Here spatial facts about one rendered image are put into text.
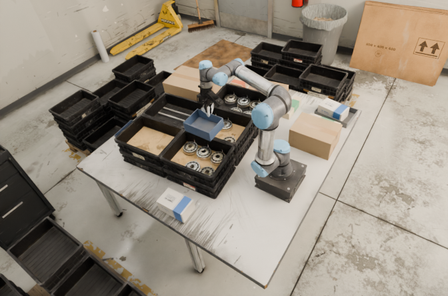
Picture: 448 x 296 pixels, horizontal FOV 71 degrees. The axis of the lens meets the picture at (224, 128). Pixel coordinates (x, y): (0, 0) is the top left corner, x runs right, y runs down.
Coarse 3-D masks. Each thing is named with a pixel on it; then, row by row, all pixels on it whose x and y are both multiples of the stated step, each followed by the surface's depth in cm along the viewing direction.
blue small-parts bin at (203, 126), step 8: (200, 112) 201; (192, 120) 199; (200, 120) 202; (208, 120) 201; (216, 120) 196; (192, 128) 190; (200, 128) 196; (208, 128) 196; (216, 128) 188; (200, 136) 190; (208, 136) 185
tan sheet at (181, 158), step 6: (180, 150) 217; (174, 156) 213; (180, 156) 212; (186, 156) 212; (192, 156) 212; (180, 162) 208; (186, 162) 208; (198, 162) 207; (204, 162) 207; (210, 162) 206; (216, 168) 202
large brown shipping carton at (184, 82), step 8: (176, 72) 279; (184, 72) 278; (192, 72) 277; (168, 80) 271; (176, 80) 270; (184, 80) 268; (192, 80) 267; (168, 88) 270; (176, 88) 264; (184, 88) 260; (192, 88) 259; (216, 88) 274; (184, 96) 266; (192, 96) 261
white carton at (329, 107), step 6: (324, 102) 248; (330, 102) 247; (336, 102) 246; (318, 108) 248; (324, 108) 244; (330, 108) 242; (336, 108) 241; (342, 108) 240; (348, 108) 240; (324, 114) 247; (330, 114) 242; (336, 114) 238; (342, 114) 235; (342, 120) 241
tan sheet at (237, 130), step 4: (232, 128) 229; (236, 128) 228; (240, 128) 228; (244, 128) 228; (220, 132) 227; (224, 132) 226; (228, 132) 226; (232, 132) 226; (236, 132) 225; (240, 132) 225; (216, 136) 224; (220, 136) 224; (224, 136) 223; (228, 136) 223; (232, 136) 223; (236, 136) 222
